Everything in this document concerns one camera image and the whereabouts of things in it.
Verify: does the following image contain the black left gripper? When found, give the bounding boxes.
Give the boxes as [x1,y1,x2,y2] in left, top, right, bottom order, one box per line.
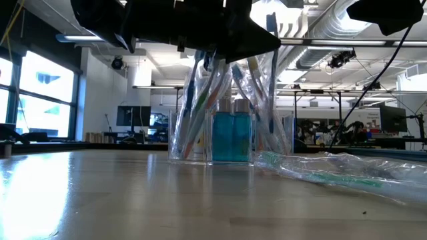
[125,0,281,64]

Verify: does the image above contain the green toothbrush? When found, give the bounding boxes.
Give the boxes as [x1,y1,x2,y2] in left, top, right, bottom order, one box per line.
[181,59,221,160]
[256,66,291,156]
[254,150,427,205]

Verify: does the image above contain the blue mouthwash bottle white cap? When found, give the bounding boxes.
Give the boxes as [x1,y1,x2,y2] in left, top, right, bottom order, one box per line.
[232,98,254,163]
[212,98,234,163]

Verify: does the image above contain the bright ceiling light panel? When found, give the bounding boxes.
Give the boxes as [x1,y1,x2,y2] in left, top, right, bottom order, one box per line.
[250,0,304,25]

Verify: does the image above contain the black monitor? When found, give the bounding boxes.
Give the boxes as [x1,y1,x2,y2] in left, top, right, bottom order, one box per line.
[115,105,152,127]
[379,105,408,133]

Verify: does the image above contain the clear acrylic organizer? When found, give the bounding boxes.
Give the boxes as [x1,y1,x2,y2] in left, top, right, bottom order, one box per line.
[167,108,295,166]

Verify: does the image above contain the row of wooden boxes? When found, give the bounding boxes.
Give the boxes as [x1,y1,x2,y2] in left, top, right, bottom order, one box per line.
[85,131,114,144]

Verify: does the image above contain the large window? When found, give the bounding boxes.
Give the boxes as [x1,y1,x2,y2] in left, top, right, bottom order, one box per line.
[0,49,79,141]

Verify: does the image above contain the silver ventilation duct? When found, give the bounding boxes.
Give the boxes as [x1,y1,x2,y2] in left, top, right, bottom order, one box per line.
[253,0,391,84]

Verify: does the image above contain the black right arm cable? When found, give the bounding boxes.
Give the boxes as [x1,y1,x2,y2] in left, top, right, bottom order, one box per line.
[330,25,413,149]

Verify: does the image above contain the black ceiling-mounted camera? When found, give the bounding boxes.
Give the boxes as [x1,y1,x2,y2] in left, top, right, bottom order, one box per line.
[328,49,357,69]
[111,55,125,70]

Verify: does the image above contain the black aluminium table frame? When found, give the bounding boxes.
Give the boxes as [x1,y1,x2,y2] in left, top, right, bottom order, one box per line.
[9,141,427,163]

